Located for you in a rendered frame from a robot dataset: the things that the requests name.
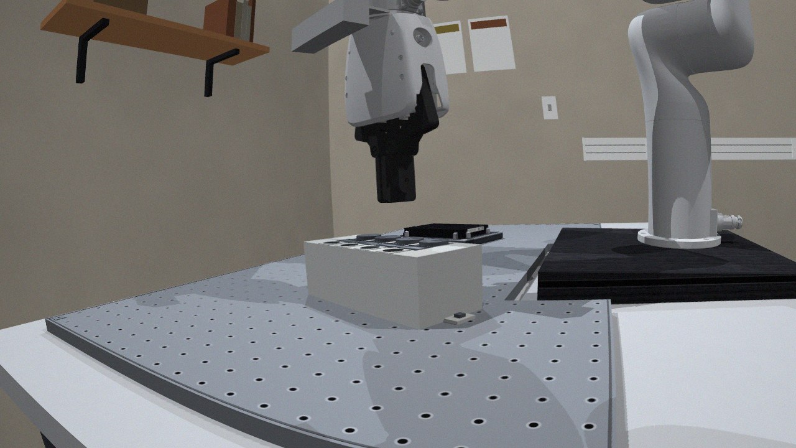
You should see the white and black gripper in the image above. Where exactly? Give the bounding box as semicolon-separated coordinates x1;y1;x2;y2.
345;10;450;203

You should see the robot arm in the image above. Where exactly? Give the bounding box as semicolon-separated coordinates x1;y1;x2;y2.
291;0;754;249

